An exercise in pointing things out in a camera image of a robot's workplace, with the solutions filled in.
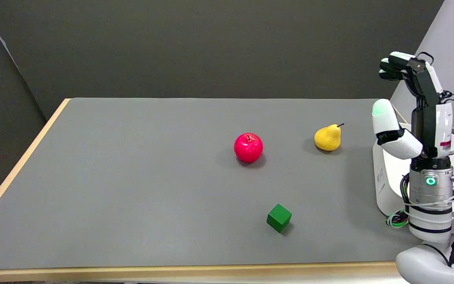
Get white plastic bin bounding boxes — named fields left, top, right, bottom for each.
left=373, top=122, right=454, bottom=237

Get red apple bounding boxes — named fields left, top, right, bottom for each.
left=234, top=133, right=263, bottom=163

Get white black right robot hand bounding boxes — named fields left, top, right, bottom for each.
left=372, top=51, right=454, bottom=160

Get green cube block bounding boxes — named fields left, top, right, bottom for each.
left=266, top=204, right=292, bottom=233

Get yellow pear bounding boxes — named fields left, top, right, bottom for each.
left=314, top=123, right=345, bottom=151

